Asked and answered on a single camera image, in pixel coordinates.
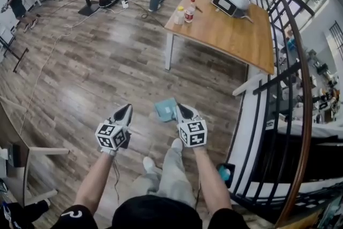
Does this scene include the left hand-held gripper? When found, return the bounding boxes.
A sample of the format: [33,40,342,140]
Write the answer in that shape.
[95,104,134,156]

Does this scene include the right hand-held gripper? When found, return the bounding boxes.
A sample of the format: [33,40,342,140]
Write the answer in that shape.
[175,103,208,148]

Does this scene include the person's left forearm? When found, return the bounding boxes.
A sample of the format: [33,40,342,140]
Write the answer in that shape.
[74,151,116,215]

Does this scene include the person's right forearm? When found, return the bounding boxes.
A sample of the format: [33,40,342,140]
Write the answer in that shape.
[192,145,233,210]

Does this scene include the person's white right shoe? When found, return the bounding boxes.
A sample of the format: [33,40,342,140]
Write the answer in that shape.
[171,138,184,151]

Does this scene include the person's white shoe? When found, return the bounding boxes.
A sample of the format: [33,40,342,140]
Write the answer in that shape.
[143,156,156,174]
[171,138,184,151]

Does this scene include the person's white left shoe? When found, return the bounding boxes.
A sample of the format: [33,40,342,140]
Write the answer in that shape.
[143,156,156,174]

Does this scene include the person's grey trousers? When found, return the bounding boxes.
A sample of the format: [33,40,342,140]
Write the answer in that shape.
[131,147,198,209]

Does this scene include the black bin with teal item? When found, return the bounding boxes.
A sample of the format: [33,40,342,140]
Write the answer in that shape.
[216,162,236,189]

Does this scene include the black metal railing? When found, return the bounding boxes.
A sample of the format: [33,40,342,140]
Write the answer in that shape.
[229,0,343,217]

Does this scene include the wooden table with white legs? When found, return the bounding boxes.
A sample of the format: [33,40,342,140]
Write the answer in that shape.
[164,0,275,76]

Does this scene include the yellow lid jar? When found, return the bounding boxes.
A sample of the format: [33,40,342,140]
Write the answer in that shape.
[174,5,186,26]

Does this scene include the red label plastic bottle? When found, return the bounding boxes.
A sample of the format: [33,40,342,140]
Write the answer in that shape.
[184,0,197,24]

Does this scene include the person's black t-shirt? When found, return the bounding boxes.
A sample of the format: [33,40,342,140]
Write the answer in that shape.
[52,204,251,229]

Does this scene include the white domed appliance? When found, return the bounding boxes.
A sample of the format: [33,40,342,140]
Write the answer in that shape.
[211,0,252,18]

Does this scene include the brown wooden handrail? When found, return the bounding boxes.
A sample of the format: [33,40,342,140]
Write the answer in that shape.
[264,0,314,227]

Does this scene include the long white floor cable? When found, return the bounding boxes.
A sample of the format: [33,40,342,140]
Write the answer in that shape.
[19,5,102,136]

